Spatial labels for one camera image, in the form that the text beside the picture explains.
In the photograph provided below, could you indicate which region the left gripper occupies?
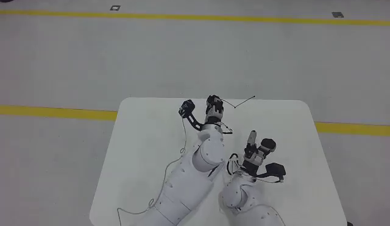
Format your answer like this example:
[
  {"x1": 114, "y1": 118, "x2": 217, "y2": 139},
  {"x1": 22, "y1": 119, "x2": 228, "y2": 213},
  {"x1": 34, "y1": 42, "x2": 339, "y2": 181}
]
[{"x1": 202, "y1": 94, "x2": 225, "y2": 128}]

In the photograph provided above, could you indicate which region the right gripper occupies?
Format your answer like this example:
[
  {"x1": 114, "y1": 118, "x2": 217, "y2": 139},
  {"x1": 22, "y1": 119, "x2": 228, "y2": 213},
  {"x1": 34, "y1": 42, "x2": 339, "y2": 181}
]
[{"x1": 241, "y1": 130, "x2": 277, "y2": 177}]

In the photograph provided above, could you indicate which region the thin black zip tie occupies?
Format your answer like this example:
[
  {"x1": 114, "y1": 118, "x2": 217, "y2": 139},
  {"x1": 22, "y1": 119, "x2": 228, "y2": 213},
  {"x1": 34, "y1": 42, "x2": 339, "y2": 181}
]
[{"x1": 219, "y1": 95, "x2": 257, "y2": 109}]

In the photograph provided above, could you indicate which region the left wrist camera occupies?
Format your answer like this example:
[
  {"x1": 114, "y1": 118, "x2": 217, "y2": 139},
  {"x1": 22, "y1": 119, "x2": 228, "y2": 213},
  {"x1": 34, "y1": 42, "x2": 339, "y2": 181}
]
[{"x1": 178, "y1": 99, "x2": 204, "y2": 132}]

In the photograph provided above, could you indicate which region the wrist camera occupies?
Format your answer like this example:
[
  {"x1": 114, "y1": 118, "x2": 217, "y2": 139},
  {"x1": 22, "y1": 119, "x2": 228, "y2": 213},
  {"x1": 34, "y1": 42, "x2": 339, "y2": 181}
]
[
  {"x1": 178, "y1": 99, "x2": 204, "y2": 132},
  {"x1": 254, "y1": 162, "x2": 287, "y2": 184}
]

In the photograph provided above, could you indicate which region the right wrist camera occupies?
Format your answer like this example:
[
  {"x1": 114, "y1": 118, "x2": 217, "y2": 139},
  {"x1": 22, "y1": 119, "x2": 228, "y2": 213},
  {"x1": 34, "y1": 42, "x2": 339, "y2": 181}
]
[{"x1": 254, "y1": 162, "x2": 287, "y2": 184}]

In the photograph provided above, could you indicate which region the black cable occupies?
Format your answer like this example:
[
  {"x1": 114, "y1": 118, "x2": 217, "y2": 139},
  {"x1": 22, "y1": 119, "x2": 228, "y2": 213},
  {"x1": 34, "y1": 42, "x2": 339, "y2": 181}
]
[
  {"x1": 216, "y1": 121, "x2": 234, "y2": 135},
  {"x1": 225, "y1": 152, "x2": 242, "y2": 177}
]

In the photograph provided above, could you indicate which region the thin white cable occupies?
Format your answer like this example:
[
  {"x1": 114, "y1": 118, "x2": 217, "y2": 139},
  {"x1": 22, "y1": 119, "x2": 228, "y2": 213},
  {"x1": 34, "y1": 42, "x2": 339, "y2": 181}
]
[{"x1": 116, "y1": 116, "x2": 188, "y2": 226}]

